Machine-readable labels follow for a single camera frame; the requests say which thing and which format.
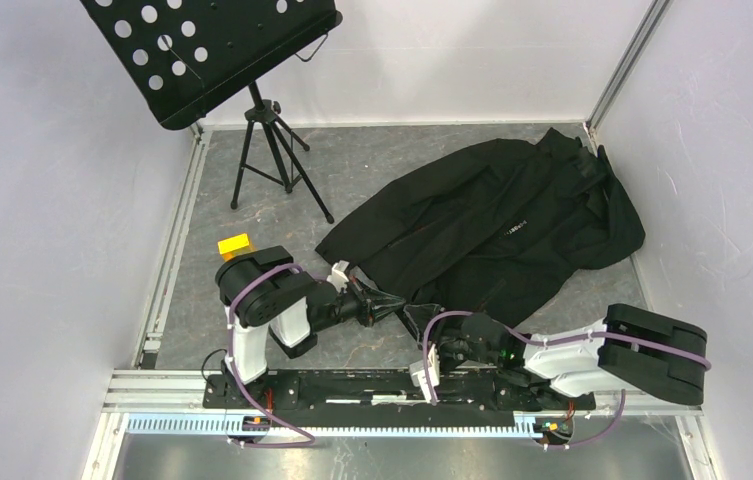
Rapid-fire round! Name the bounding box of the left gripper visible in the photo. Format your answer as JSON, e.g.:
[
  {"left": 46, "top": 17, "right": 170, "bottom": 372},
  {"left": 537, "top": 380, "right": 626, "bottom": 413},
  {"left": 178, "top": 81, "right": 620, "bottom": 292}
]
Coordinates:
[{"left": 315, "top": 275, "right": 407, "bottom": 332}]

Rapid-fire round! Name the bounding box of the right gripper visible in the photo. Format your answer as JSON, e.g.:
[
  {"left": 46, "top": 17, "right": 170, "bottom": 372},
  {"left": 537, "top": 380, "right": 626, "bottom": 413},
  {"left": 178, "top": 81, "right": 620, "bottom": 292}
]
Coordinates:
[{"left": 403, "top": 303, "right": 499, "bottom": 368}]

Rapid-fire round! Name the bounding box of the black jacket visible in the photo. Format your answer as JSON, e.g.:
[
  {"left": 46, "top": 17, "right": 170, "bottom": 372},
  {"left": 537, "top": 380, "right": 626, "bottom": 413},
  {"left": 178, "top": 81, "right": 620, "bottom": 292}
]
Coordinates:
[{"left": 316, "top": 129, "right": 646, "bottom": 327}]

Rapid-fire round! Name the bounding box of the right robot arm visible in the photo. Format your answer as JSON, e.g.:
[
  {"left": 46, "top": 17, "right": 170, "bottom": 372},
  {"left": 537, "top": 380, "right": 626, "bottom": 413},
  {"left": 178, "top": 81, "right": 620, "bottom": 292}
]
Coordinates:
[{"left": 399, "top": 303, "right": 711, "bottom": 408}]

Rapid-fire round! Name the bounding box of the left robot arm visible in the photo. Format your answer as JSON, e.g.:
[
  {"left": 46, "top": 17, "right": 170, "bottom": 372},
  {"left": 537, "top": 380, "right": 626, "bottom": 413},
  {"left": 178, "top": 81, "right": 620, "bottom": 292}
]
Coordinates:
[{"left": 214, "top": 236, "right": 406, "bottom": 408}]

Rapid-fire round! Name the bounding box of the yellow toy block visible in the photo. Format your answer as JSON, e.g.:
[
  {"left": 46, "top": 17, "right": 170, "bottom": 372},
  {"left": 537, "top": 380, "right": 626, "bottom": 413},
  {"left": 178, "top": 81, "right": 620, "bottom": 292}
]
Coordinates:
[{"left": 217, "top": 233, "right": 255, "bottom": 262}]

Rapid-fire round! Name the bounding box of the black music stand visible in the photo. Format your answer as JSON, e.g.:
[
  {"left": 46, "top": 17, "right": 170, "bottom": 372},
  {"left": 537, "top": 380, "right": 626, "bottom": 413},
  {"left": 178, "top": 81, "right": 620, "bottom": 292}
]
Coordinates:
[{"left": 82, "top": 0, "right": 343, "bottom": 223}]

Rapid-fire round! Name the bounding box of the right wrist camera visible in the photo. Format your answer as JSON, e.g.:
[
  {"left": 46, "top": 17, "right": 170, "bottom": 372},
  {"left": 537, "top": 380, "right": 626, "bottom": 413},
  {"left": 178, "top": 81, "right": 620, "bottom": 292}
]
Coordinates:
[{"left": 409, "top": 347, "right": 440, "bottom": 405}]

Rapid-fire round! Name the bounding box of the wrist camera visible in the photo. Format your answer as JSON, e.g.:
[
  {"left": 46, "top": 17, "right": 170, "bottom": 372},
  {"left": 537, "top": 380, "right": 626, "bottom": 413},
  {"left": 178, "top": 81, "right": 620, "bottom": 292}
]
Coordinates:
[
  {"left": 409, "top": 347, "right": 440, "bottom": 405},
  {"left": 327, "top": 260, "right": 350, "bottom": 292}
]

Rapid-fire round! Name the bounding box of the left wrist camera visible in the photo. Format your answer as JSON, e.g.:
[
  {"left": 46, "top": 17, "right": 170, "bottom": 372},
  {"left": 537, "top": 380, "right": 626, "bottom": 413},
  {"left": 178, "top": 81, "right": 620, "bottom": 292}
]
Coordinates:
[{"left": 327, "top": 260, "right": 350, "bottom": 292}]

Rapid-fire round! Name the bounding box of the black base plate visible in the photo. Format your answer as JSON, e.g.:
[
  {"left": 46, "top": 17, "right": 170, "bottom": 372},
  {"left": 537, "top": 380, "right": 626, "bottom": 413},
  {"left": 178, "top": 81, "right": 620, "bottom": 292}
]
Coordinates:
[{"left": 202, "top": 367, "right": 596, "bottom": 431}]

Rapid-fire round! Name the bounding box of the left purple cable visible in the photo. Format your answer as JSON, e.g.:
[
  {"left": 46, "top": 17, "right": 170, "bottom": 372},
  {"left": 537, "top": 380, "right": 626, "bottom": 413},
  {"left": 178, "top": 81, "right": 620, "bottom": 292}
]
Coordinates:
[{"left": 223, "top": 262, "right": 334, "bottom": 450}]

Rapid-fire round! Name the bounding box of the purple cable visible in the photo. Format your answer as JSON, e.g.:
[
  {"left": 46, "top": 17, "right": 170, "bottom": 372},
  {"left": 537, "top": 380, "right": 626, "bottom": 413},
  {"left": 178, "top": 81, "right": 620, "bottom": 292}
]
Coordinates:
[
  {"left": 420, "top": 309, "right": 713, "bottom": 452},
  {"left": 223, "top": 262, "right": 334, "bottom": 450}
]

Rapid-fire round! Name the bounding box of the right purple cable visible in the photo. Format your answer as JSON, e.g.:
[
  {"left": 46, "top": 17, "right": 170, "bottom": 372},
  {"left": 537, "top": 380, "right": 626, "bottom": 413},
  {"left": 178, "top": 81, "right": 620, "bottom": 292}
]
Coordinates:
[{"left": 420, "top": 309, "right": 713, "bottom": 452}]

